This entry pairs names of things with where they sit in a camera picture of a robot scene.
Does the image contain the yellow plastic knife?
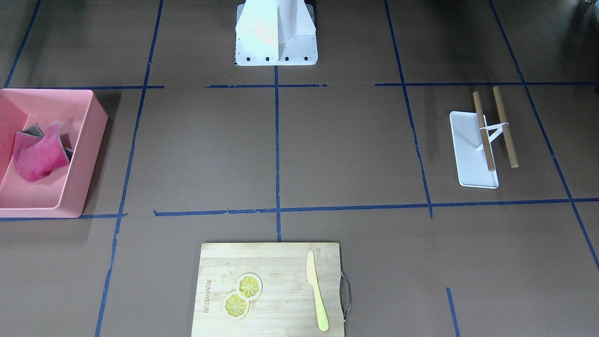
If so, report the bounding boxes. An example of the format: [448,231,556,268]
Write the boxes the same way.
[306,250,329,331]

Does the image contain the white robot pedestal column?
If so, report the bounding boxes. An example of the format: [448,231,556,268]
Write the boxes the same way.
[234,0,319,66]

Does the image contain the white rack tray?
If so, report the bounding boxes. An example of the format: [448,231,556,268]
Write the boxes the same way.
[449,111,499,189]

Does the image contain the pink cleaning cloth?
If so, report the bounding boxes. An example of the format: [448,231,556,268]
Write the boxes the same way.
[13,122,73,182]

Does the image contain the lemon slice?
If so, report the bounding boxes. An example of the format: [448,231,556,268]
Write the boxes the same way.
[222,292,251,320]
[237,272,263,301]

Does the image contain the bamboo cutting board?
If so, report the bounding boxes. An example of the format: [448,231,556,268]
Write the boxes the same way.
[191,242,345,337]

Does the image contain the pink plastic bin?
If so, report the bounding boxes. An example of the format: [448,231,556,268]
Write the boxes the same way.
[0,89,108,218]

